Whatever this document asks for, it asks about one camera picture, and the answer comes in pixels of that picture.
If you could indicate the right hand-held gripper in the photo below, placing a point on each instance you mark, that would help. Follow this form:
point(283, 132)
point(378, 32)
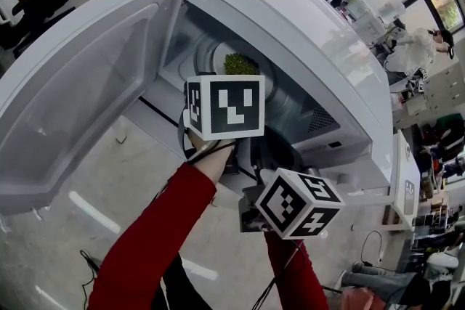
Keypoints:
point(290, 207)

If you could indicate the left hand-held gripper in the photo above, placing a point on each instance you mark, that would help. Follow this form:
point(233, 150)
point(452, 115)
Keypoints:
point(232, 107)

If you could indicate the white plate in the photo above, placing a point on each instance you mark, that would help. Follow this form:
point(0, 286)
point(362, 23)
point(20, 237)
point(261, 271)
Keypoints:
point(219, 63)

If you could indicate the white microwave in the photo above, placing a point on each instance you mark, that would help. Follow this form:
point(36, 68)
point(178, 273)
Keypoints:
point(290, 11)

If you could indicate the person's right forearm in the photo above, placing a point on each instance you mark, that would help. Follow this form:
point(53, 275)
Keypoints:
point(290, 276)

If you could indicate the person's left forearm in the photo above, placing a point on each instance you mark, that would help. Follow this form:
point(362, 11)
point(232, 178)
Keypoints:
point(156, 228)

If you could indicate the small grey device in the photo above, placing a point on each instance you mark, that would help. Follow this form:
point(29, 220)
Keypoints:
point(407, 152)

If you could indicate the grey tray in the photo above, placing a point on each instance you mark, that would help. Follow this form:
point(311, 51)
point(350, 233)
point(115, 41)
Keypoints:
point(408, 199)

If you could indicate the pink cloth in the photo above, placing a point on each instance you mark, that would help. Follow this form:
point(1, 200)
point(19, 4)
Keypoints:
point(357, 299)

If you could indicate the person's legs black trousers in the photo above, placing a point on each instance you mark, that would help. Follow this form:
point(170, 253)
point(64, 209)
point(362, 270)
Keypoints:
point(178, 286)

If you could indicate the cluttered dark workbench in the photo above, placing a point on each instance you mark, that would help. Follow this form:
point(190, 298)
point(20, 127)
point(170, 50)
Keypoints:
point(436, 221)

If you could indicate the clothes rack with coats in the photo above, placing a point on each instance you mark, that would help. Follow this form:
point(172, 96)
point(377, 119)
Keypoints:
point(448, 127)

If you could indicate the grey lockers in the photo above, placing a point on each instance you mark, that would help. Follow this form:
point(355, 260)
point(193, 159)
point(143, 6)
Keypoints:
point(443, 94)

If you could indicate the white plastic container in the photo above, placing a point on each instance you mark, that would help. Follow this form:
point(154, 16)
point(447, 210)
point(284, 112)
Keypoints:
point(9, 7)

